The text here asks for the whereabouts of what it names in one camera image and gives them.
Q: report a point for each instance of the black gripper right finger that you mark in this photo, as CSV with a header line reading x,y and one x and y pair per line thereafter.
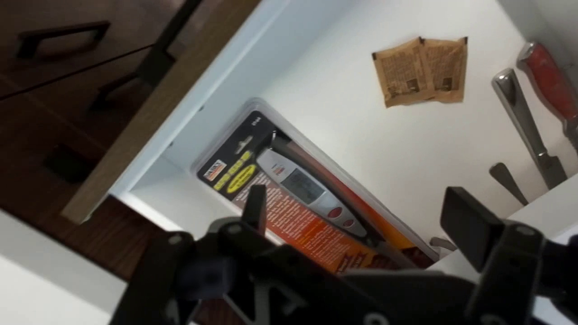
x,y
471,232

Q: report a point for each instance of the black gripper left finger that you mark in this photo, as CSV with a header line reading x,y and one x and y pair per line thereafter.
x,y
254,206

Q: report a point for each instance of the white drawer with wood front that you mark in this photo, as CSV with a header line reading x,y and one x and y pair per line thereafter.
x,y
361,138

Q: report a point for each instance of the steel kitchen utensil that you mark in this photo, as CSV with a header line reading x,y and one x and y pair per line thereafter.
x,y
520,114

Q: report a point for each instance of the dark wood corner cabinet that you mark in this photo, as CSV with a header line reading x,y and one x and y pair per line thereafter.
x,y
36,120

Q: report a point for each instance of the packaged digital thermometer orange card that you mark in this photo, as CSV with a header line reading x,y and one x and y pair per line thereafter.
x,y
312,230

